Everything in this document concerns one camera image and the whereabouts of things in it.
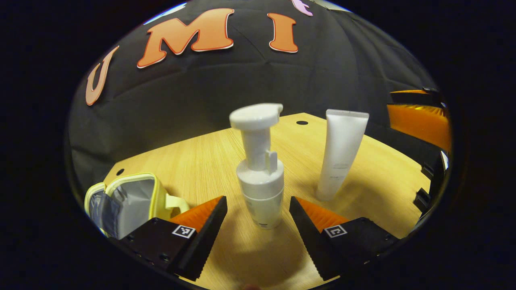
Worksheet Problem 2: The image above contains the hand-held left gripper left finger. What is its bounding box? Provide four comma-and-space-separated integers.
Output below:
119, 196, 228, 282

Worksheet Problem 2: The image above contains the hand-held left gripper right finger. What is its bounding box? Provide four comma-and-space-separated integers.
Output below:
289, 196, 399, 282

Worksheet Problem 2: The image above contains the white pump bottle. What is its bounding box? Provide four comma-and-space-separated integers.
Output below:
229, 103, 285, 230

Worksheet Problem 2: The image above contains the pale yellow suitcase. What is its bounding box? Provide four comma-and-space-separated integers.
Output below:
84, 172, 190, 240

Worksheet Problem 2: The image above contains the white squeeze tube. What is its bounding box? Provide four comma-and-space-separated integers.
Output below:
316, 109, 370, 202

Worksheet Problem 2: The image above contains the black backdrop cloth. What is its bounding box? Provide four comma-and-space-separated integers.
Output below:
67, 0, 448, 194

